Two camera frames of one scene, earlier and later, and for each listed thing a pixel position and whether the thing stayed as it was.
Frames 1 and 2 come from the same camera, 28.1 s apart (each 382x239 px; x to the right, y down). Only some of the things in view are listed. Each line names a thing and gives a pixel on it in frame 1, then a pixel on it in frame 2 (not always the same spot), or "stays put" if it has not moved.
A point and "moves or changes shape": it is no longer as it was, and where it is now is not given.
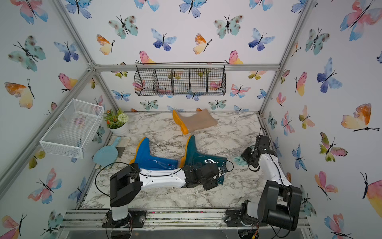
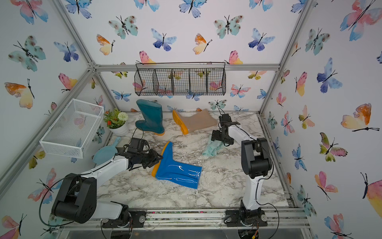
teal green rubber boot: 191,156 to 152,111
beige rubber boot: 201,119 stays put
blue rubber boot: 145,161 moves or changes shape
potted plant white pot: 121,130 stays put
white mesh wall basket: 70,133 stays put
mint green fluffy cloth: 240,161 to 213,147
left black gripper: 211,184 to 155,158
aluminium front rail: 95,219 stays put
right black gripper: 245,154 to 216,137
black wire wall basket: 180,78 stays put
